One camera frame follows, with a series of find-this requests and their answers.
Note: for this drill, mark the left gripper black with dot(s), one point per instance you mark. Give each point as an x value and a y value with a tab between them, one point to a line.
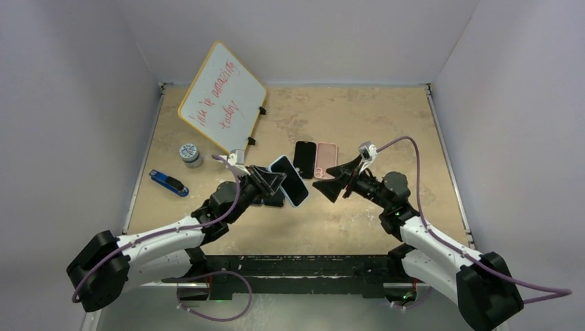
269	181

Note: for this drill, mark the black phone case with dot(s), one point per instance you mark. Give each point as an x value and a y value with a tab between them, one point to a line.
304	158

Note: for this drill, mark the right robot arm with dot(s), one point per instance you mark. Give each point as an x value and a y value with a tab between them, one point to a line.
476	282

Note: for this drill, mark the blue black stapler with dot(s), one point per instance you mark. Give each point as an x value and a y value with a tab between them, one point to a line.
170	183

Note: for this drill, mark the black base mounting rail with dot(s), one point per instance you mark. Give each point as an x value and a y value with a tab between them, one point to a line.
375	276

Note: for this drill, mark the white board yellow frame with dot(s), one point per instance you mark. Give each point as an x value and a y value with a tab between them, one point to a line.
223	101

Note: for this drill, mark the small grey tape roll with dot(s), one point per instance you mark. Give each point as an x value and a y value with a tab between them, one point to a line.
190	155

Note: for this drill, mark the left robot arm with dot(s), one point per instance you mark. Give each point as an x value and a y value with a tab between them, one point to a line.
108	265

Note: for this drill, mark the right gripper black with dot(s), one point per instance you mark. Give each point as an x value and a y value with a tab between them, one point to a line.
343	173

